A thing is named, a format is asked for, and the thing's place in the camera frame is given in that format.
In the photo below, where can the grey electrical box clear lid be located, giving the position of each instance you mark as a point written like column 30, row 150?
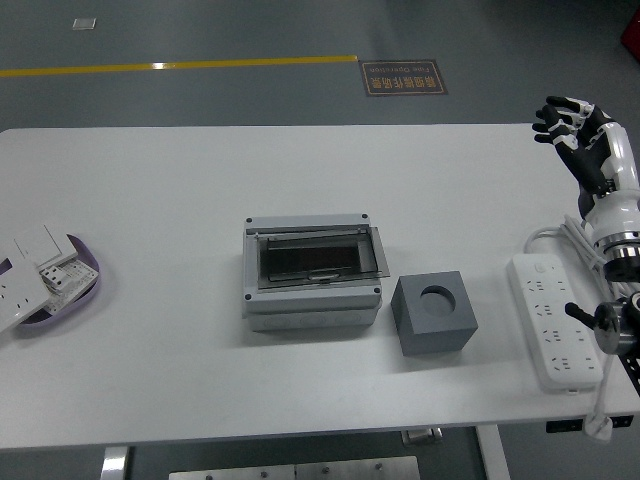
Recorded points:
column 310, row 305

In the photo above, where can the white table leg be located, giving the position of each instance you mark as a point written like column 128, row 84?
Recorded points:
column 492, row 455
column 115, row 464

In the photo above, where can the black table control panel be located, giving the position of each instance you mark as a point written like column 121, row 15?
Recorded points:
column 565, row 426

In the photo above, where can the red object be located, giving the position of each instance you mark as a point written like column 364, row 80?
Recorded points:
column 632, row 32

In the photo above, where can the small grey floor plate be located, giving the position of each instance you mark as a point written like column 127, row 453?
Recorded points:
column 84, row 23

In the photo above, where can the brown floor sign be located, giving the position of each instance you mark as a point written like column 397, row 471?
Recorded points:
column 404, row 78

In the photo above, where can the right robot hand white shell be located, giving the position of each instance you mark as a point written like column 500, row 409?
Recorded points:
column 617, row 200

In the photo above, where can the metal base plate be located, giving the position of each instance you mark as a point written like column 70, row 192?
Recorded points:
column 295, row 470

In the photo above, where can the white socket panel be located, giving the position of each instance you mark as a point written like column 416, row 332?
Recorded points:
column 20, row 295

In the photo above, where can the metal table bracket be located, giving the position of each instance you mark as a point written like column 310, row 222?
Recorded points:
column 422, row 436

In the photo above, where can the white power strip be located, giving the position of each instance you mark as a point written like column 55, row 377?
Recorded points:
column 550, row 320

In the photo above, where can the white circuit breaker module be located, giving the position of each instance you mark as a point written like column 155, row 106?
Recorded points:
column 65, row 280

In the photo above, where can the grey cube with round hole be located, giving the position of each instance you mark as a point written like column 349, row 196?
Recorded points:
column 435, row 340

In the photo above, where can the white switch panel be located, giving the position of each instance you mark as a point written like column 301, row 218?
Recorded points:
column 45, row 245

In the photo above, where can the purple tray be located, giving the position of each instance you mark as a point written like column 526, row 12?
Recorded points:
column 87, row 295

